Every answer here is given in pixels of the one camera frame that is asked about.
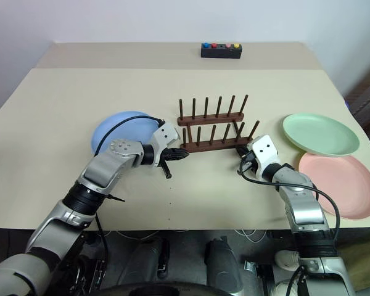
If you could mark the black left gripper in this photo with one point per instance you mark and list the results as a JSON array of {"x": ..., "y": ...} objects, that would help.
[{"x": 165, "y": 156}]

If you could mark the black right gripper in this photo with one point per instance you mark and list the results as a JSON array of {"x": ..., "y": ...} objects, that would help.
[{"x": 249, "y": 161}]

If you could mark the blue plate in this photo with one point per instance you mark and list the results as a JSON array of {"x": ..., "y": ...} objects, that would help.
[{"x": 129, "y": 132}]

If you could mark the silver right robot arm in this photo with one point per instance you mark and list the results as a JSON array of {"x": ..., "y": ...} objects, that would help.
[{"x": 305, "y": 206}]

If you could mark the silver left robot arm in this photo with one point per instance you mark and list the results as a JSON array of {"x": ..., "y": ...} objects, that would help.
[{"x": 101, "y": 166}]

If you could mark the brown wooden dish rack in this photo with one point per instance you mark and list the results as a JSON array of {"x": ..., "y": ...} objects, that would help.
[{"x": 209, "y": 119}]

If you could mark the green plate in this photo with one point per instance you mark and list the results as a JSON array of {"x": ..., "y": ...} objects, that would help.
[{"x": 320, "y": 134}]

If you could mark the pink plate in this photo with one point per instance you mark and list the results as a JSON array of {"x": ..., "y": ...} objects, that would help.
[{"x": 342, "y": 185}]

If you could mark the dark grey rounded shape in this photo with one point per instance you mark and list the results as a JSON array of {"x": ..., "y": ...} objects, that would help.
[
  {"x": 223, "y": 265},
  {"x": 145, "y": 262}
]

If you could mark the black button box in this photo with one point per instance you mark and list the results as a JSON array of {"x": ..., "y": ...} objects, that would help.
[{"x": 220, "y": 53}]

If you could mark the white rounded object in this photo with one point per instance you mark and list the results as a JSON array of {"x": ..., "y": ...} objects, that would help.
[{"x": 286, "y": 259}]

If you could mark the yellow round button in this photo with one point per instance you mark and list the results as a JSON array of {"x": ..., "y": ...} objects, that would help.
[{"x": 236, "y": 46}]

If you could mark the pink round button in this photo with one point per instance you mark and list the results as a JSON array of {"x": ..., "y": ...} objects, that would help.
[{"x": 228, "y": 46}]

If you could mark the blue round button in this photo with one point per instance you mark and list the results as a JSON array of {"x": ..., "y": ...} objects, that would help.
[{"x": 206, "y": 45}]

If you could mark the brown wooden furniture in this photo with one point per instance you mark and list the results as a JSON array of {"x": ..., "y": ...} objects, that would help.
[{"x": 365, "y": 95}]

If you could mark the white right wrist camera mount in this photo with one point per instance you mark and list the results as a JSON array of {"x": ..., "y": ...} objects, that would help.
[{"x": 265, "y": 151}]

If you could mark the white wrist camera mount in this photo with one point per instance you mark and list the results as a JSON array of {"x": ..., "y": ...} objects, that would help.
[
  {"x": 265, "y": 151},
  {"x": 165, "y": 135}
]

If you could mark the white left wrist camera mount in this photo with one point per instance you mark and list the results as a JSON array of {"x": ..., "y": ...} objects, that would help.
[{"x": 165, "y": 135}]

